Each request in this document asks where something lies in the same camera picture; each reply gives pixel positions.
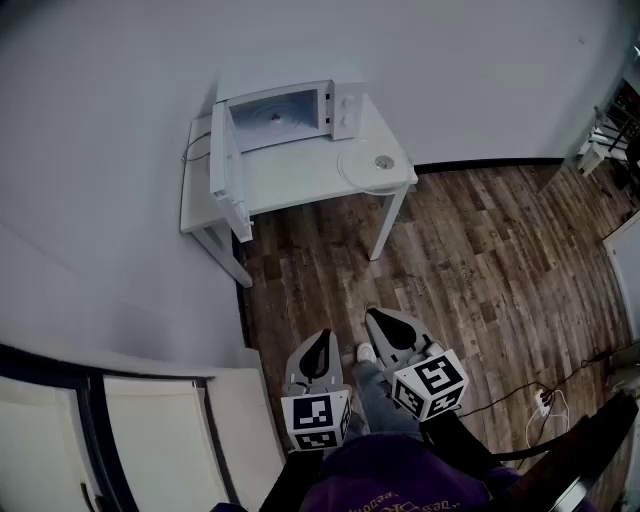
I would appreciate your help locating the clear glass turntable plate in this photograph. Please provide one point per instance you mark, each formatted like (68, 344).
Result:
(357, 170)

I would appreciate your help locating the small clear round cap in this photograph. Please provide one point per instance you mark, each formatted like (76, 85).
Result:
(384, 161)

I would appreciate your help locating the white microwave door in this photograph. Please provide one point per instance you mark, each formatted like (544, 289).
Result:
(222, 165)

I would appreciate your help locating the white stool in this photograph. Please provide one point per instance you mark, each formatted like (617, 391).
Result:
(592, 152)

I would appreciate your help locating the person's left forearm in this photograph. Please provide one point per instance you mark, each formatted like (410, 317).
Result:
(295, 480)

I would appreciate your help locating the person's blue jeans leg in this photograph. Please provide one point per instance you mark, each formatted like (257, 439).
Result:
(385, 400)

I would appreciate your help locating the frosted glass table top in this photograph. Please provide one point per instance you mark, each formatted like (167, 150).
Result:
(556, 177)

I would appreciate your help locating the black chair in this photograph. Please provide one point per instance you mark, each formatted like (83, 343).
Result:
(590, 450)

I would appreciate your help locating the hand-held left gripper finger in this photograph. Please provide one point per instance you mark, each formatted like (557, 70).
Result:
(336, 365)
(295, 367)

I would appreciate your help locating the white microwave oven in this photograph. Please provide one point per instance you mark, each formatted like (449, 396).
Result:
(345, 114)

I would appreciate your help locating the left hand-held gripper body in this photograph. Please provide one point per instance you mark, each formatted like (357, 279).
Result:
(312, 417)

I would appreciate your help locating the person's right forearm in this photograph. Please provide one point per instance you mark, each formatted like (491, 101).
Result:
(455, 440)

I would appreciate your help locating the black equipment clutter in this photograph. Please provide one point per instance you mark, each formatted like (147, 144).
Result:
(625, 120)

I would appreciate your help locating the white table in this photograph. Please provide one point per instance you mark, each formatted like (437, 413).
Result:
(300, 175)

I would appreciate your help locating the white cabinet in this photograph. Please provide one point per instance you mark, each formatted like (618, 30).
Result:
(627, 270)

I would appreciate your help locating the person's purple top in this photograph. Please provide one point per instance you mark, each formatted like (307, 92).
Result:
(400, 475)

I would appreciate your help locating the person's white shoe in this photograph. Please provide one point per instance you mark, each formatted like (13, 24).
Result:
(365, 351)

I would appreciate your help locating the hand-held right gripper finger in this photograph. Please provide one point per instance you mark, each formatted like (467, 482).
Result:
(381, 347)
(417, 330)

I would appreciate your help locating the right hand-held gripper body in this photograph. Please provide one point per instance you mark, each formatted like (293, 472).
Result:
(430, 382)

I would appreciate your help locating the white microwave knob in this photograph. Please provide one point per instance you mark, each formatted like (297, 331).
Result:
(346, 103)
(344, 120)

